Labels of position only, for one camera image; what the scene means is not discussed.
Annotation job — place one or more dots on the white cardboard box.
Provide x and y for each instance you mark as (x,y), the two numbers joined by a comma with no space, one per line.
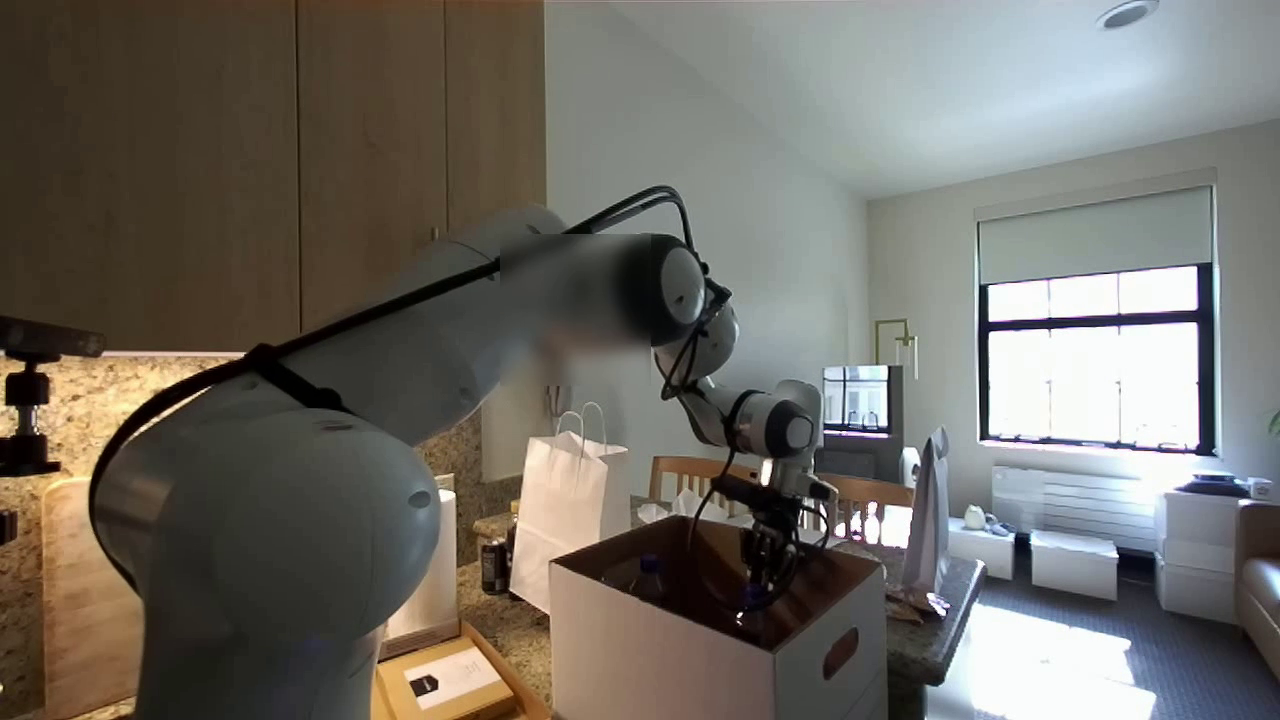
(665,666)

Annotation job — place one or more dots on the dark dining table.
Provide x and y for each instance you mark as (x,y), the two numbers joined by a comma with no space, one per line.
(953,602)

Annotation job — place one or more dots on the wooden wall cabinet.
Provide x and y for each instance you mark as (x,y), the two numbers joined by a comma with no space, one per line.
(160,161)

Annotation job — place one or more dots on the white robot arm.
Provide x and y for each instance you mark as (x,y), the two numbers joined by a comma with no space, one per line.
(265,535)

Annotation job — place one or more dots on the brown shallow cardboard tray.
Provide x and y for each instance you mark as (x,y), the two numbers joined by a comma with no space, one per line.
(385,685)

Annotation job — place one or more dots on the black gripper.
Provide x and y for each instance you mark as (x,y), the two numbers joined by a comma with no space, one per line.
(786,545)

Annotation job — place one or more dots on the television screen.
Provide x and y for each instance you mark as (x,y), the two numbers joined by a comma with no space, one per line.
(864,402)

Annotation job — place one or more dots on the black framed window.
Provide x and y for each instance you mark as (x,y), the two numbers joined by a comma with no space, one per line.
(1094,386)

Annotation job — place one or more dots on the white radiator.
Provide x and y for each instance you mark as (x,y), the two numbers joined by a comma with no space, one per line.
(1064,503)

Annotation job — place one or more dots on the clear water bottle blue cap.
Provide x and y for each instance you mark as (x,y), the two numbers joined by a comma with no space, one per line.
(650,579)
(751,626)

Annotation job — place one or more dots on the white roller blind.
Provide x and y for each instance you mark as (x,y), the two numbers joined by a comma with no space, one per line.
(1094,234)

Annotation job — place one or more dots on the ceiling smoke detector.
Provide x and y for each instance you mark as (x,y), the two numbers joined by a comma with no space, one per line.
(1125,14)

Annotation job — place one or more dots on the pale flat board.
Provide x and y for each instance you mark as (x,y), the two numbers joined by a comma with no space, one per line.
(467,682)

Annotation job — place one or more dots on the white drawer cabinet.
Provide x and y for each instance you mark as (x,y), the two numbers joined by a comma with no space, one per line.
(1202,552)

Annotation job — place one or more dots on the white storage box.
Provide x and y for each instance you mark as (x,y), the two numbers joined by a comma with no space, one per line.
(1072,566)
(984,550)

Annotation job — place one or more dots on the white wall intercom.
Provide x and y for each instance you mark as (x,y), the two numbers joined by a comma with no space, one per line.
(559,391)

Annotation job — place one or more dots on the white paper towel roll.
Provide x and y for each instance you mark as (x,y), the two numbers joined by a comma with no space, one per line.
(448,595)

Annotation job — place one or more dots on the wooden chair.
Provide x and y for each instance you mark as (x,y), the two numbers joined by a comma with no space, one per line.
(695,465)
(864,485)

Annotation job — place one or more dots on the white paper bag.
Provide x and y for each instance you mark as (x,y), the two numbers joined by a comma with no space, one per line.
(564,535)

